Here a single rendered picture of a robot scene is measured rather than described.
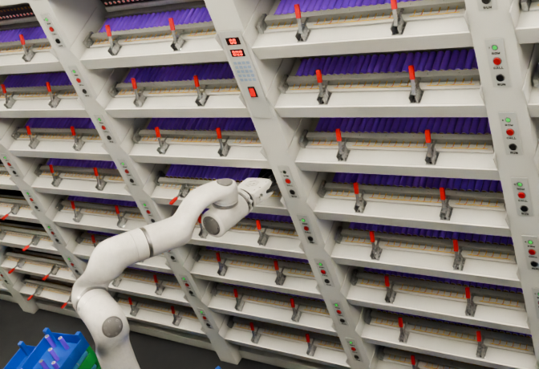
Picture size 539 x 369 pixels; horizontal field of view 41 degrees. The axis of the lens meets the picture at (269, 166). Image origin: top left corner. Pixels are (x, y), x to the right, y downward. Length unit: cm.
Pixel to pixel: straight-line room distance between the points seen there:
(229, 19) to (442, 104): 60
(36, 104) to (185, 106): 75
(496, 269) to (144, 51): 121
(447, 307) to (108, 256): 105
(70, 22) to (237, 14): 70
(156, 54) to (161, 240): 56
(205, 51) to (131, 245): 58
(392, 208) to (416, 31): 61
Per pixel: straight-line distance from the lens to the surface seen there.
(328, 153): 209
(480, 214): 203
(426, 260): 222
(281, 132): 208
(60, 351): 313
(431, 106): 181
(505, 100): 174
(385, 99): 188
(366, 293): 245
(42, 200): 324
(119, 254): 198
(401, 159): 198
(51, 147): 292
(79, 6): 247
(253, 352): 316
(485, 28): 166
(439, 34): 170
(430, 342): 251
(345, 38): 181
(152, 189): 267
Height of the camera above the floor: 221
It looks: 31 degrees down
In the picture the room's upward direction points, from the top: 22 degrees counter-clockwise
